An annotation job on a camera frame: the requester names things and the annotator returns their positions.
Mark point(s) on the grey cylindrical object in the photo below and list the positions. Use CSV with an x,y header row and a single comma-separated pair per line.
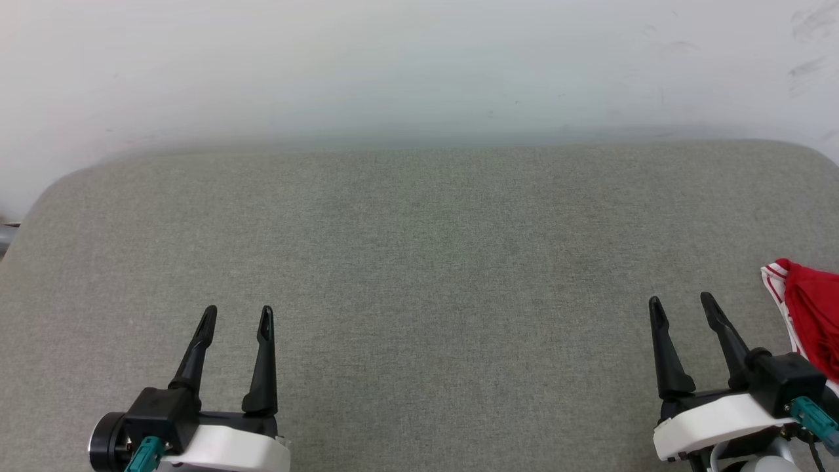
x,y
6,237

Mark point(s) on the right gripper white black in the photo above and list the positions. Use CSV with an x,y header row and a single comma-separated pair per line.
x,y
714,423

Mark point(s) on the grey fabric sofa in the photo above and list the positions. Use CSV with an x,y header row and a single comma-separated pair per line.
x,y
419,262

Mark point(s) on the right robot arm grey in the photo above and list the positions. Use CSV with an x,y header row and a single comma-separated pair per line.
x,y
760,464

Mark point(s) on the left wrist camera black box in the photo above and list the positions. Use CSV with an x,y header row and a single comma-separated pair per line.
x,y
160,410

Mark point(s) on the teal left camera connector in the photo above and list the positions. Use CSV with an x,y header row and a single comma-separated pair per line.
x,y
145,455

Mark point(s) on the red and white basketball jersey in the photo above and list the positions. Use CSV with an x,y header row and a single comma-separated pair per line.
x,y
816,308

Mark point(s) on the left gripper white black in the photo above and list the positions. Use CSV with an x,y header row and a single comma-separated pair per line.
x,y
229,449

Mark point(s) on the teal camera connector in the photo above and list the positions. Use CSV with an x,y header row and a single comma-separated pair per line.
x,y
145,455
816,419

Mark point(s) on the teal right camera connector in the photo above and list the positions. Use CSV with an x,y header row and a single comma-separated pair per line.
x,y
816,419

